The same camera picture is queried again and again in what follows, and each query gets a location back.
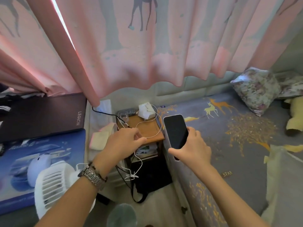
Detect person's left hand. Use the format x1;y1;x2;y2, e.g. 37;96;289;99
93;128;148;179

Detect person's right hand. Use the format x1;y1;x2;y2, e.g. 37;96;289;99
168;126;213;175

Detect black smartphone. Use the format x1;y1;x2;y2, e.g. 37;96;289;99
163;113;189;161

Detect small wooden bedside table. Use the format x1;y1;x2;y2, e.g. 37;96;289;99
115;113;166;169

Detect white charging cable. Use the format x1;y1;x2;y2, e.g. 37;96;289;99
134;104;165;140

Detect person's left forearm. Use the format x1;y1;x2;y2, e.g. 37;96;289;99
35;176;112;227

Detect person's right forearm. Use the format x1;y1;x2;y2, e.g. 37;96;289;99
192;163;271;227

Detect white desk fan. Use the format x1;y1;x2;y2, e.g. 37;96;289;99
34;160;97;220

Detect yellow cloth pink trim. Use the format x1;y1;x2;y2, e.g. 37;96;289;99
88;131;110;151
98;122;117;134

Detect clear drinking glass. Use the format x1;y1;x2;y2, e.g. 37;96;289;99
117;110;130;124

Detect gray patterned glasses case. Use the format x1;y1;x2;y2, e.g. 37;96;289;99
117;108;138;116

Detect silver metal wristwatch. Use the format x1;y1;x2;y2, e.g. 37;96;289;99
77;163;106;191

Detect translucent plastic drawer unit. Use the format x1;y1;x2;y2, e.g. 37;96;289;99
84;99;118;164

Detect white tissue pack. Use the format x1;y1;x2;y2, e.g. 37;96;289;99
138;102;157;120

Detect black bag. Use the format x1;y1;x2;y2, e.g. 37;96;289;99
128;158;174;204

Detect blue mouse pad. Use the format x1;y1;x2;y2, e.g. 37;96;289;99
0;128;87;216

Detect pale padded headboard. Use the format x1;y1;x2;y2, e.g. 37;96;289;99
151;30;303;105

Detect translucent trash bin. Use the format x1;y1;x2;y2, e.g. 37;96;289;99
106;203;138;227

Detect black laptop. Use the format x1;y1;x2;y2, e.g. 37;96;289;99
0;92;88;143

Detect white computer mouse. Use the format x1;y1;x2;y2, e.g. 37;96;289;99
27;153;51;189

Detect floral pillow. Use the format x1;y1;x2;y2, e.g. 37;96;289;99
275;74;303;100
230;67;282;117

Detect cream pink deer curtain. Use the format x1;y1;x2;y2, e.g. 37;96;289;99
0;0;303;107

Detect yellow plush toy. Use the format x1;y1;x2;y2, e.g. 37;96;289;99
282;96;303;137

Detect black string bracelet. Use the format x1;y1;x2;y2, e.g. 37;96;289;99
88;162;109;183

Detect black power cord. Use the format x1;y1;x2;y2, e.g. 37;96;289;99
91;106;131;128

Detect white bed frame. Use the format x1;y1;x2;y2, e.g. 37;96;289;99
163;151;197;227

